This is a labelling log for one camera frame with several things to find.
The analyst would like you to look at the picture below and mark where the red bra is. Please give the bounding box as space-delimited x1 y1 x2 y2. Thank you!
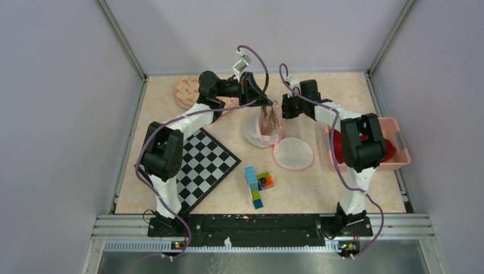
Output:
333 131 396 164

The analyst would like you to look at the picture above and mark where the colourful toy block stack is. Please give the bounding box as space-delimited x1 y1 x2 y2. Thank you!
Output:
244 166 275 209

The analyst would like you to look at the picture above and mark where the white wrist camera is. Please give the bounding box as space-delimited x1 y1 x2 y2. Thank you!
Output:
286 76 300 97
232 51 252 81

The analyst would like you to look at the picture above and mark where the white pink mesh laundry bag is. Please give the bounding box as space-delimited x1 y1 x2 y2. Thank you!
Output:
243 100 314 171

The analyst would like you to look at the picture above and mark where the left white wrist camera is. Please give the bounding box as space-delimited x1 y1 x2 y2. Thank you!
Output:
232 51 252 81

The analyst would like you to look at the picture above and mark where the beige pink lace bra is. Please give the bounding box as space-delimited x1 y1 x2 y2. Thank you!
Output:
259 103 282 136

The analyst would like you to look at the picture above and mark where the pink plastic basket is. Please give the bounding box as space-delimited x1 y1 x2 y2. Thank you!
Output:
324 117 411 172

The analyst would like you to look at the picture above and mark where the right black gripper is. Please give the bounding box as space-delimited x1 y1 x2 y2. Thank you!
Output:
277 92 306 120

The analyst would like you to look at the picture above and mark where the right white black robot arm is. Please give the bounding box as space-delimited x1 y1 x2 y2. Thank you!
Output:
282 77 387 235

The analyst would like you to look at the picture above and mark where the aluminium frame rail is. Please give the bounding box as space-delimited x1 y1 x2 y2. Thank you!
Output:
91 213 435 253

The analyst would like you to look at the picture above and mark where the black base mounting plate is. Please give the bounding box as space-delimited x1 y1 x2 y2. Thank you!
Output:
146 213 375 251

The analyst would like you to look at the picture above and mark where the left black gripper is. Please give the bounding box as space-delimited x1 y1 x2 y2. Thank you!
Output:
214 71 272 108

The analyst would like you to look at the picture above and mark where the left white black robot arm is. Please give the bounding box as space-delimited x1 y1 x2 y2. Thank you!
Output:
135 71 272 236

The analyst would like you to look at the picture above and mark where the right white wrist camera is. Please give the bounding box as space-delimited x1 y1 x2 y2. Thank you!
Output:
286 76 300 97

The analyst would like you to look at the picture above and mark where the black white checkerboard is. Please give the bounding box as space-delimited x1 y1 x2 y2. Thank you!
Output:
176 128 241 215

